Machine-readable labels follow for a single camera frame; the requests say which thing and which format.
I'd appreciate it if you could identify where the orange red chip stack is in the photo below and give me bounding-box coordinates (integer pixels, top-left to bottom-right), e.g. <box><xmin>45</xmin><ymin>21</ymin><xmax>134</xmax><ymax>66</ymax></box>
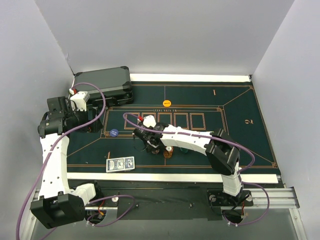
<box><xmin>163</xmin><ymin>146</ymin><xmax>174</xmax><ymax>159</ymax></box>

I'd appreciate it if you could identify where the white blue chip stack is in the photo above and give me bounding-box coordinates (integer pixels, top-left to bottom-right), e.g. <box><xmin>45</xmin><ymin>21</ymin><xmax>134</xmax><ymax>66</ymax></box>
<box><xmin>151</xmin><ymin>148</ymin><xmax>160</xmax><ymax>155</ymax></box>

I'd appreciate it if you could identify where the green blue chip stack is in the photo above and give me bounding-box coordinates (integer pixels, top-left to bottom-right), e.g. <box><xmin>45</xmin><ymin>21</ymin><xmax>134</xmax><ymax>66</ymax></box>
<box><xmin>180</xmin><ymin>147</ymin><xmax>189</xmax><ymax>154</ymax></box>

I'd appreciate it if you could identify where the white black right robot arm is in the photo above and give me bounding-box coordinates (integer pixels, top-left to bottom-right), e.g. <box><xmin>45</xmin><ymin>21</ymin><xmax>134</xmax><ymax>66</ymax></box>
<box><xmin>133</xmin><ymin>122</ymin><xmax>243</xmax><ymax>205</ymax></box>

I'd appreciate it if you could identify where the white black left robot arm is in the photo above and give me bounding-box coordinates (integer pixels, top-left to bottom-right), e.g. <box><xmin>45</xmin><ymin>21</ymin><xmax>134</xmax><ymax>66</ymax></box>
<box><xmin>30</xmin><ymin>92</ymin><xmax>103</xmax><ymax>229</ymax></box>

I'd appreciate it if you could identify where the blue blind button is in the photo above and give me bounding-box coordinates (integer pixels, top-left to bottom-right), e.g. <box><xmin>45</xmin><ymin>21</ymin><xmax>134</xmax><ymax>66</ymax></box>
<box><xmin>109</xmin><ymin>128</ymin><xmax>119</xmax><ymax>138</ymax></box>

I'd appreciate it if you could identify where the blue playing card deck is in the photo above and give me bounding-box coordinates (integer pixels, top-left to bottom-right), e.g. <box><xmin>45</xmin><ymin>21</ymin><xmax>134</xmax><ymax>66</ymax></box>
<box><xmin>106</xmin><ymin>156</ymin><xmax>135</xmax><ymax>173</ymax></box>

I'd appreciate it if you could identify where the black aluminium poker case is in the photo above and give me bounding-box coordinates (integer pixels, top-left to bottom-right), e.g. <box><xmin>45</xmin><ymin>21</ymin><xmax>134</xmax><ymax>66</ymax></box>
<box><xmin>74</xmin><ymin>66</ymin><xmax>134</xmax><ymax>107</ymax></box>

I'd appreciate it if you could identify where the orange dealer button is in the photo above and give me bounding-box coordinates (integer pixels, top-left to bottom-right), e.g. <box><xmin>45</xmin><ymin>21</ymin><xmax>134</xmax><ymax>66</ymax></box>
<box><xmin>162</xmin><ymin>99</ymin><xmax>172</xmax><ymax>108</ymax></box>

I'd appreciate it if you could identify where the dark green poker mat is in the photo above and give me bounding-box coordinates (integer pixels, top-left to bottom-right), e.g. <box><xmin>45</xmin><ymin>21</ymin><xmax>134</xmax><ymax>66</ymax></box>
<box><xmin>67</xmin><ymin>82</ymin><xmax>281</xmax><ymax>175</ymax></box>

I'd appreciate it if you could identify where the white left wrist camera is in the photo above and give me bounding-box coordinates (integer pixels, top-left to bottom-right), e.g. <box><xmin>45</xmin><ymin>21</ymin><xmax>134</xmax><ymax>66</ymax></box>
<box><xmin>69</xmin><ymin>91</ymin><xmax>90</xmax><ymax>112</ymax></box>

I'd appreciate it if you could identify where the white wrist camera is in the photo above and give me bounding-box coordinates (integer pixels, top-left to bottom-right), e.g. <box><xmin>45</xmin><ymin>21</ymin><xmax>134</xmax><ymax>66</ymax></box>
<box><xmin>141</xmin><ymin>115</ymin><xmax>157</xmax><ymax>128</ymax></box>
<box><xmin>69</xmin><ymin>91</ymin><xmax>90</xmax><ymax>112</ymax></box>

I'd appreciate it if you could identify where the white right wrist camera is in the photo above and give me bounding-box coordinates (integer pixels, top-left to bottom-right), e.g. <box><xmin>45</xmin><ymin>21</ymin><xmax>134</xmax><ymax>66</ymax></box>
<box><xmin>141</xmin><ymin>115</ymin><xmax>157</xmax><ymax>128</ymax></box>

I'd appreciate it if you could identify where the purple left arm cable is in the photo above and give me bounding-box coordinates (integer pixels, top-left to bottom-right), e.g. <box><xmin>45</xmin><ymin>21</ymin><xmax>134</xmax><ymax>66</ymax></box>
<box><xmin>15</xmin><ymin>83</ymin><xmax>136</xmax><ymax>240</ymax></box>

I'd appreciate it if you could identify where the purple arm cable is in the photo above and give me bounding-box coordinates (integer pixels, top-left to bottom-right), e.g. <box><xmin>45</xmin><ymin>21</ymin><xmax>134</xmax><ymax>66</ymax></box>
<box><xmin>123</xmin><ymin>112</ymin><xmax>271</xmax><ymax>227</ymax></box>
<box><xmin>15</xmin><ymin>83</ymin><xmax>136</xmax><ymax>240</ymax></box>

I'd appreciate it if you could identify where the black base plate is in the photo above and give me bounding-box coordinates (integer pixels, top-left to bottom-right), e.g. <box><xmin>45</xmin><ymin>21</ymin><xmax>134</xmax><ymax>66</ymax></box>
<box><xmin>69</xmin><ymin>179</ymin><xmax>255</xmax><ymax>222</ymax></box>

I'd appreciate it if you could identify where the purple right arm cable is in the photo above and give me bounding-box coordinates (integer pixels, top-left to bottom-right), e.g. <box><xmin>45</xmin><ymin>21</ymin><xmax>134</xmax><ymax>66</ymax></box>
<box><xmin>123</xmin><ymin>112</ymin><xmax>271</xmax><ymax>227</ymax></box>

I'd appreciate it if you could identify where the aluminium mounting rail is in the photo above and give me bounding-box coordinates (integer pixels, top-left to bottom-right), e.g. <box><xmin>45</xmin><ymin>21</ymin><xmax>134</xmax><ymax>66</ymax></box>
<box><xmin>30</xmin><ymin>187</ymin><xmax>307</xmax><ymax>240</ymax></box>

